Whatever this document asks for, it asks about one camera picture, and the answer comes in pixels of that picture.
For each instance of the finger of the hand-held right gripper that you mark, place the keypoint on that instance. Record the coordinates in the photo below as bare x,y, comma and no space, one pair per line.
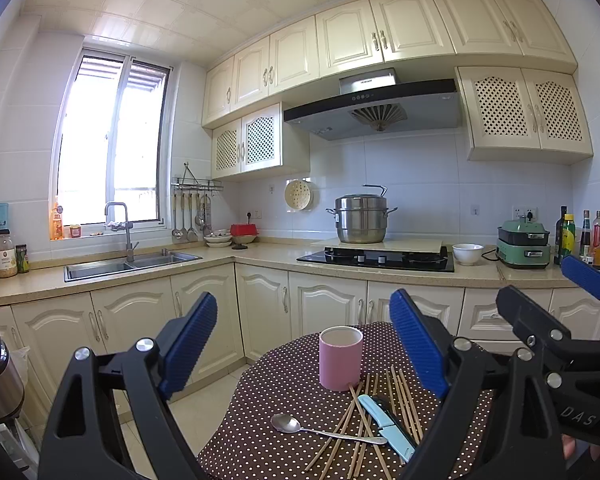
586,276
522,317

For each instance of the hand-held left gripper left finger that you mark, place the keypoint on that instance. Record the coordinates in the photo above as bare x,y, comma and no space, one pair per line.
190,340

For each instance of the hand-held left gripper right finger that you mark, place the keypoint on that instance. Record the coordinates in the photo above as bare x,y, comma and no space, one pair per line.
420,345

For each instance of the group of wooden chopsticks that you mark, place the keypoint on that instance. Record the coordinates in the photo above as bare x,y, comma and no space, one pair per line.
406,407

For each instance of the black utensil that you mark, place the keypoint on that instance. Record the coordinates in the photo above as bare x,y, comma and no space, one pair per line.
387,406

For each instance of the pink cup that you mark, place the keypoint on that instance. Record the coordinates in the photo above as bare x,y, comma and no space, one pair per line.
340,365

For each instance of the light blue knife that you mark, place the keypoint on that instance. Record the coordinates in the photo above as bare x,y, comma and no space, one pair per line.
385,432

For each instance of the silver spoon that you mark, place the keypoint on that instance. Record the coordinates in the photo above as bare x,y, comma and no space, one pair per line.
285,424

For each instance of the person's right hand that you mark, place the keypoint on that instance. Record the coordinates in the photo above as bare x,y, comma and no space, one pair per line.
570,447

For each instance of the red label bottle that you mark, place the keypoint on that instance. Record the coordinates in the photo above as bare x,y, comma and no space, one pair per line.
599,245

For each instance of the dark sauce bottle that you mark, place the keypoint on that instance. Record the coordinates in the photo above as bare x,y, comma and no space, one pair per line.
585,240

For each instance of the dark green oil bottle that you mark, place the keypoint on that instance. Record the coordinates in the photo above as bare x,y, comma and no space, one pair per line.
560,240

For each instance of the pair of light chopsticks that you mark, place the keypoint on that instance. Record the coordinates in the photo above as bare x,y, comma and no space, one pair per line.
500,272

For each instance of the cream lower cabinets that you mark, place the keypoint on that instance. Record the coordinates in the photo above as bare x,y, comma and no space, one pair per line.
140,310

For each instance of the green electric cooker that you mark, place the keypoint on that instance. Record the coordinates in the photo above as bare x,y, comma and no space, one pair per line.
522,255

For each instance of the white bowl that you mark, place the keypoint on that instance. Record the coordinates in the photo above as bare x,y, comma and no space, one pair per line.
467,255

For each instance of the beige board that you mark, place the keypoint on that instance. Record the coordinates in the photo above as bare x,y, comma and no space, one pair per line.
415,245

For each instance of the small black stand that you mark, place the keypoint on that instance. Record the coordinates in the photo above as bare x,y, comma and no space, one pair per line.
240,246

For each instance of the steel spatula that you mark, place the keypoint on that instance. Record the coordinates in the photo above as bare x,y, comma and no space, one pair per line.
192,234

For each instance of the steel ladle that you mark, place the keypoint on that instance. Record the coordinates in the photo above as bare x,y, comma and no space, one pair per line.
176,233

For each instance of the beige kitchen countertop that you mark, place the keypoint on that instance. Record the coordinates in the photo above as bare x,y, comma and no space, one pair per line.
260,255

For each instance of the steel double sink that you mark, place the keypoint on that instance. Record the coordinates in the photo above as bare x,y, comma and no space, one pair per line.
105,269

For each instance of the hanging steel spoon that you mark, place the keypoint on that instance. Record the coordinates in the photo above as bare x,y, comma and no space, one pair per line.
207,230

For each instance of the black glass gas hob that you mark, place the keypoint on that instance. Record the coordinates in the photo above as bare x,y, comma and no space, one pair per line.
345,259

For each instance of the steel kitchen faucet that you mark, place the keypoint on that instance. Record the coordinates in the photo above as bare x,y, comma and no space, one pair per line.
128,240

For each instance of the steel skimmer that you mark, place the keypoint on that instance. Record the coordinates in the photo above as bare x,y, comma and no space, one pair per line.
200,220

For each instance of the red container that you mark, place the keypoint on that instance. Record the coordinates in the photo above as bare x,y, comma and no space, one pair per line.
243,231

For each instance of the steel steamer pot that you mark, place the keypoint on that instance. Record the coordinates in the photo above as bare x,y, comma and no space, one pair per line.
362,225

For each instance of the small red jar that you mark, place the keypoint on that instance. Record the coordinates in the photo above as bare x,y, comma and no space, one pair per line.
75,231

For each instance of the white plastic bag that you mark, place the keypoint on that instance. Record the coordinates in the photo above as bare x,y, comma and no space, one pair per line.
21,365

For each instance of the cream lattice door cabinet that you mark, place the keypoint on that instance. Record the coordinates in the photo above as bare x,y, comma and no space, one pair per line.
260,140
530,110

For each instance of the orange bottle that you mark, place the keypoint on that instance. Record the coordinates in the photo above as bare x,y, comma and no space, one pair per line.
56,225

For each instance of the cream round perforated plate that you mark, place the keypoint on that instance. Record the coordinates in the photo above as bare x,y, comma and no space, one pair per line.
297,195

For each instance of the small green jar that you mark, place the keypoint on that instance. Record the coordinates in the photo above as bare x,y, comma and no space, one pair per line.
22,260

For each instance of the steel electric kettle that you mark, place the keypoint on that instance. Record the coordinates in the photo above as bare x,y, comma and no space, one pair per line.
0,385

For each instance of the jar with white lid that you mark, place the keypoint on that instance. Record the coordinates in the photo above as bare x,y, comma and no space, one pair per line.
5,260

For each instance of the grey range hood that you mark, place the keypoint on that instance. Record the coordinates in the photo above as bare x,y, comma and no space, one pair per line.
320,120

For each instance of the double wall outlet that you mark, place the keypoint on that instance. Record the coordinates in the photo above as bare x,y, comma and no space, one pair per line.
525,212

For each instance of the wall outlet with black plug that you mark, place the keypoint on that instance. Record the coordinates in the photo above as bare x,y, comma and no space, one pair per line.
253,214

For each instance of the steel wall utensil rack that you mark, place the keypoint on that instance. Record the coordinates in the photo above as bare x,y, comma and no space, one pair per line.
195,187

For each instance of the white frame window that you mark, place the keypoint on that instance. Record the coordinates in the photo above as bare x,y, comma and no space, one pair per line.
105,150

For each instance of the cream upper wall cabinets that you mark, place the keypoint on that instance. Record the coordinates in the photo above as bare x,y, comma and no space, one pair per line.
350,40

